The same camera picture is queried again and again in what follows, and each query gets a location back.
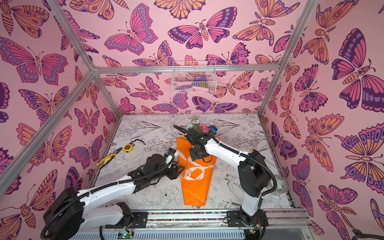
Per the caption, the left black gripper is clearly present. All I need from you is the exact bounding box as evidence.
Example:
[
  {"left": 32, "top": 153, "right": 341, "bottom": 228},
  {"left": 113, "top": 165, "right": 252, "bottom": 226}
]
[{"left": 148, "top": 160, "right": 186, "bottom": 183}]

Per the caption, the white ribbon bundle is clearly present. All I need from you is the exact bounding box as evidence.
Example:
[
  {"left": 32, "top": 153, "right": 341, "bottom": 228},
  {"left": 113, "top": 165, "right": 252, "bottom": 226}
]
[{"left": 176, "top": 150, "right": 215, "bottom": 181}]

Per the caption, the pink fake rose stem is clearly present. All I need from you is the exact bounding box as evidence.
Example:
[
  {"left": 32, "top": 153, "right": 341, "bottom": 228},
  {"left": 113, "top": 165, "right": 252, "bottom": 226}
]
[{"left": 200, "top": 124, "right": 210, "bottom": 133}]

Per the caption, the orange wrapping paper sheet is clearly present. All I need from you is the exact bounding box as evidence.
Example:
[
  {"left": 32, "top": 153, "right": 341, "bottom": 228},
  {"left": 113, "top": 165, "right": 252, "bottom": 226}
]
[{"left": 177, "top": 135, "right": 217, "bottom": 206}]

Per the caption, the blue fake flower stem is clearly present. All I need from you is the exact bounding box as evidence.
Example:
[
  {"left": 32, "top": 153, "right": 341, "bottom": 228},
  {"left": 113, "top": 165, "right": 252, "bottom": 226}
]
[{"left": 209, "top": 126, "right": 218, "bottom": 135}]

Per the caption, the white fake flower stem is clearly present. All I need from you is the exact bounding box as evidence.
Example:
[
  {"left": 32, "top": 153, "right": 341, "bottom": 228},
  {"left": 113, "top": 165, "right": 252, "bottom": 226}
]
[{"left": 187, "top": 115, "right": 203, "bottom": 133}]

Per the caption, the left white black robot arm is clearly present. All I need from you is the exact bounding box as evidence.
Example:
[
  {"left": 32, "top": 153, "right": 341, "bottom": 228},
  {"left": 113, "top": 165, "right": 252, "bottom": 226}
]
[{"left": 40, "top": 148, "right": 184, "bottom": 240}]

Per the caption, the yellow tape measure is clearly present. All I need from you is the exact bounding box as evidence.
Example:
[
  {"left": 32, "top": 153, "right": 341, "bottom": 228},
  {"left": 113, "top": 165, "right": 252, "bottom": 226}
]
[{"left": 122, "top": 139, "right": 146, "bottom": 153}]

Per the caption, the green circuit board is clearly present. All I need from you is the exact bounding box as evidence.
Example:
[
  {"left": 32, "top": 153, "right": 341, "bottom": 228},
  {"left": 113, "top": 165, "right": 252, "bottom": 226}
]
[{"left": 118, "top": 231, "right": 134, "bottom": 240}]

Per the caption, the clear tape roll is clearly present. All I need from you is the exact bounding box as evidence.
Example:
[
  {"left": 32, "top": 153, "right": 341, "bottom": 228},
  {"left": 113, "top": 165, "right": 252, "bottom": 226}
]
[{"left": 272, "top": 176, "right": 288, "bottom": 196}]

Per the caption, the yellow handled tool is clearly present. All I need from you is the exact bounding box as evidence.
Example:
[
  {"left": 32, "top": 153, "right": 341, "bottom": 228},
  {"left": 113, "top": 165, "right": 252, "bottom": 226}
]
[{"left": 97, "top": 148, "right": 123, "bottom": 169}]

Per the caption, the black handled screwdriver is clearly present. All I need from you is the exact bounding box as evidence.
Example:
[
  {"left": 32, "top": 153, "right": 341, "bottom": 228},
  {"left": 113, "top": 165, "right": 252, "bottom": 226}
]
[{"left": 252, "top": 148, "right": 286, "bottom": 178}]

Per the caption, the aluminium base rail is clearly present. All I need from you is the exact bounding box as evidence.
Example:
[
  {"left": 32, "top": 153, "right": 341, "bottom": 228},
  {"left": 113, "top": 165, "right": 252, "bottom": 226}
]
[{"left": 72, "top": 209, "right": 316, "bottom": 240}]

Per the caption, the white wire wall basket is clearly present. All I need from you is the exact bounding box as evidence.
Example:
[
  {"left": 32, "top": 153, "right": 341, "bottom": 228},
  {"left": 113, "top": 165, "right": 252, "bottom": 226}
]
[{"left": 170, "top": 61, "right": 218, "bottom": 94}]

